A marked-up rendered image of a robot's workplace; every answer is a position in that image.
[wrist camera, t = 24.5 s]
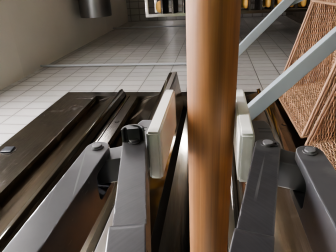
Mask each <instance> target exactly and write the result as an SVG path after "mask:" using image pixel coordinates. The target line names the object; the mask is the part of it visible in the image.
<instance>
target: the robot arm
mask: <svg viewBox="0 0 336 252"><path fill-rule="evenodd" d="M176 126H177V120H176V98H175V91H174V90H173V89H167V90H166V91H165V92H164V94H163V96H162V98H161V101H160V103H159V105H158V108H157V110H156V112H155V114H154V117H153V119H152V120H142V121H140V122H139V123H138V124H129V125H126V126H124V127H122V129H121V136H122V146H119V147H114V148H110V147H109V144H108V143H106V142H102V141H100V142H99V141H97V142H93V143H91V144H89V145H88V146H87V147H86V148H85V149H84V150H83V152H82V153H81V154H80V155H79V157H78V158H77V159H76V160H75V162H74V163H73V164H72V165H71V167H70V168H69V169H68V170H67V172H66V173H65V174H64V175H63V177H62V178H61V179H60V180H59V182H58V183H57V184H56V185H55V187H54V188H53V189H52V190H51V191H50V193H49V194H48V195H47V196H46V198H45V199H44V200H43V201H42V203H41V204H40V205H39V206H38V208H37V209H36V210H35V211H34V213H33V214H32V215H31V216H30V218H29V219H28V220H27V221H26V223H25V224H24V225H23V226H22V228H21V229H20V230H19V231H18V233H17V234H16V235H15V236H14V237H13V239H12V240H11V241H10V242H9V244H8V245H7V246H6V247H5V249H4V250H3V251H2V252H80V251H81V249H82V247H83V245H84V243H85V241H86V239H87V238H88V236H89V234H90V232H91V230H92V228H93V226H94V224H95V222H96V220H97V218H98V216H99V215H100V213H101V211H102V209H103V207H104V205H105V203H106V201H107V199H108V197H109V195H110V194H111V192H112V190H113V188H114V186H115V182H117V190H116V198H115V206H114V214H113V222H112V226H109V228H108V233H107V240H106V248H105V252H152V249H151V217H150V185H149V172H150V177H152V178H154V179H161V178H162V177H163V176H164V172H165V168H166V164H167V160H168V157H169V153H170V149H171V145H172V141H173V137H174V134H175V130H176ZM233 145H234V155H235V164H236V173H237V180H239V181H240V182H246V186H245V190H244V195H243V199H242V204H241V208H240V213H239V217H238V222H237V226H236V228H235V229H234V231H233V235H232V240H231V244H230V249H229V252H274V246H275V237H274V234H275V221H276V207H277V193H278V187H282V188H286V189H290V195H291V197H292V200H293V202H294V205H295V208H296V210H297V213H298V215H299V218H300V220H301V223H302V226H303V228H304V231H305V233H306V236H307V239H308V241H309V244H310V246H311V249H312V252H336V170H335V169H334V167H333V166H332V164H331V163H330V161H329V160H328V158H327V157H326V155H325V154H324V152H323V151H322V150H321V149H319V148H317V147H314V146H310V145H309V146H308V145H304V146H300V147H298V148H297V149H296V152H292V151H288V150H284V149H282V148H281V145H280V143H278V142H277V141H275V139H274V136H273V134H272V131H271V128H270V125H269V124H268V123H267V122H265V121H264V120H251V116H250V112H249V108H248V104H247V100H246V96H245V92H244V91H243V90H242V89H237V90H236V102H235V119H234V137H233Z"/></svg>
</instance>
